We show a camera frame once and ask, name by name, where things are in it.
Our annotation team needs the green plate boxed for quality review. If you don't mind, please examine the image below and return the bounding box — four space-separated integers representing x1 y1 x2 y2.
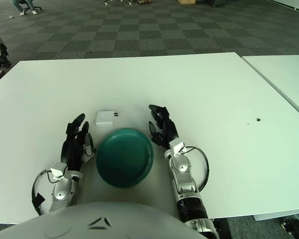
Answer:
96 127 154 188

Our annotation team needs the white side table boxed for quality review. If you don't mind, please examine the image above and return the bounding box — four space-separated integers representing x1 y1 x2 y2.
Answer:
241 54 299 121

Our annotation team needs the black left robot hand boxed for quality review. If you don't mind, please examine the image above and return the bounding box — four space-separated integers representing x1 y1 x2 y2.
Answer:
60 113 95 172

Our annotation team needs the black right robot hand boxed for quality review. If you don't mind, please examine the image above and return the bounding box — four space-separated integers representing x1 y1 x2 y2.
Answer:
148 104 179 150

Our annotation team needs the grey robot torso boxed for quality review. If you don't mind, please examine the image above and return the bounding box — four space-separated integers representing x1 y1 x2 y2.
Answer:
0 201 200 239

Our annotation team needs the black office chair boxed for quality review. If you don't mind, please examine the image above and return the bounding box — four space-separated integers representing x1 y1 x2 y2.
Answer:
16 0 42 13

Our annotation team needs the seated person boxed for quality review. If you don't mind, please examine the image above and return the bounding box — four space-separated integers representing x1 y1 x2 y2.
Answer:
11 0 38 16

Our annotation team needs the black table leg frame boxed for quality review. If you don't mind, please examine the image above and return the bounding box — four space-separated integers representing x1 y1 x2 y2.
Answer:
211 216 299 239

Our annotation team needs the white charger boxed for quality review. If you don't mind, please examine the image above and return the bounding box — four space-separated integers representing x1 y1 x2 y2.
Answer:
95 111 119 128

